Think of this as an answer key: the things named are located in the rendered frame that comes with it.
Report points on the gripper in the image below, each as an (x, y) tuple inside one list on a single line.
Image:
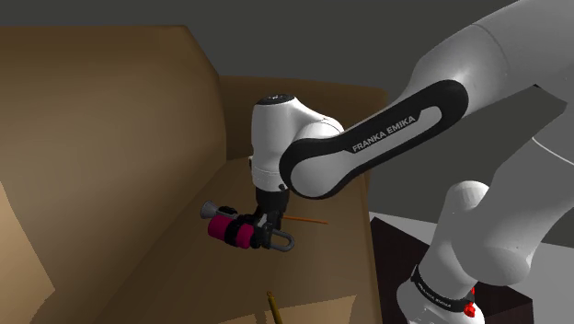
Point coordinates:
[(271, 200)]

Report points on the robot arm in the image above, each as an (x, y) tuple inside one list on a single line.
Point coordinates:
[(274, 134)]

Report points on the orange pencil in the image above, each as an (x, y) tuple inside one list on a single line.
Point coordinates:
[(309, 220)]

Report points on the red and black flashlight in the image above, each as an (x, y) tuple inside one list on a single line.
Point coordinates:
[(223, 227)]

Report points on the yellow-brown stick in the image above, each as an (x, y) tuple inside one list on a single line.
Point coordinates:
[(275, 309)]

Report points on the brown sofa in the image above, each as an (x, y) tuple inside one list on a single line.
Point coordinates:
[(112, 134)]

